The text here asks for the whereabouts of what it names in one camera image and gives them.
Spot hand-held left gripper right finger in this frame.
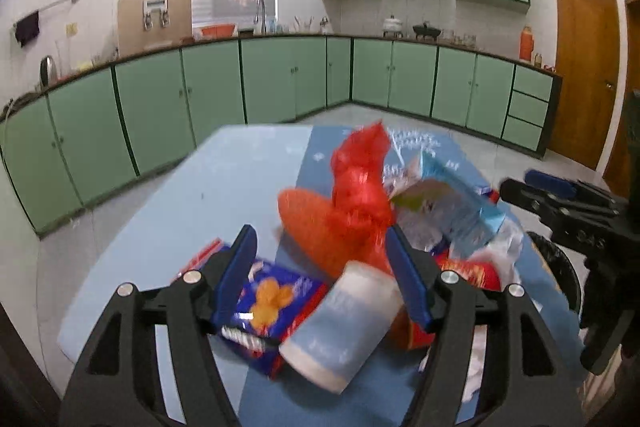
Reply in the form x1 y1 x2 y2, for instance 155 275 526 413
385 227 586 427

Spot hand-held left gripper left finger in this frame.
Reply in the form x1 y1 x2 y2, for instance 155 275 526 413
59 224 258 427

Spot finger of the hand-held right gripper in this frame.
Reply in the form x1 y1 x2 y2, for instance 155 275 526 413
524 169 621 214
500 178 621 258

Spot blue snack packet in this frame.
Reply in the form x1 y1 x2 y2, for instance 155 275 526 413
170 238 328 380

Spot trash bin with black bag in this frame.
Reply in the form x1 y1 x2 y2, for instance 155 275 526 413
527 231 583 315

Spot white and blue paper cup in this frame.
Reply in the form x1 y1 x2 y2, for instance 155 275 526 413
278 260 403 394

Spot orange foam net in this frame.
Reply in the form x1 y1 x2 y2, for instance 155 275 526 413
277 188 396 280

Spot clear plastic wrap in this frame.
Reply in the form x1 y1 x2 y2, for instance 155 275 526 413
400 209 451 254

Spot white plastic bag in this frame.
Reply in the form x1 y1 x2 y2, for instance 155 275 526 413
479 217 526 290

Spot red snack packet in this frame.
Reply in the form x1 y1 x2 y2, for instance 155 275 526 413
434 254 503 293

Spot light blue carton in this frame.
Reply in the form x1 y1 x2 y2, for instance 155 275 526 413
417 152 507 259

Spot green and white wrapper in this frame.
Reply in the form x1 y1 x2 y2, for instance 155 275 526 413
390 179 451 228

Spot light blue table cover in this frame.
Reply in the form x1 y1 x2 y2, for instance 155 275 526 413
57 124 316 427

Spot red plastic bag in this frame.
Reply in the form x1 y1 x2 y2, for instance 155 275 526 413
331 121 397 273

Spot orange thermos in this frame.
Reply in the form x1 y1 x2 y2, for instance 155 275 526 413
519 26 535 62

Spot blue printed tablecloth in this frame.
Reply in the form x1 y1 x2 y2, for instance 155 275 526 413
239 123 587 427

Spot green base cabinets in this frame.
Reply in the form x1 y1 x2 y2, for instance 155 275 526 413
0 34 563 238

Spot black wok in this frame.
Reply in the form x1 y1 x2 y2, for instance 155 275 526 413
412 22 441 42

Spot orange basin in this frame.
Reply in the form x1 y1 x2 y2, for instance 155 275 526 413
200 24 237 40

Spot wooden cutting board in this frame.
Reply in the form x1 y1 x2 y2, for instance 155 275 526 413
117 0 193 58

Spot dark towel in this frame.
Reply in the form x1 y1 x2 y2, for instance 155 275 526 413
14 11 40 47

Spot metal towel bar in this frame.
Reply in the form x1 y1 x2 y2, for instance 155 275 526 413
12 0 80 28

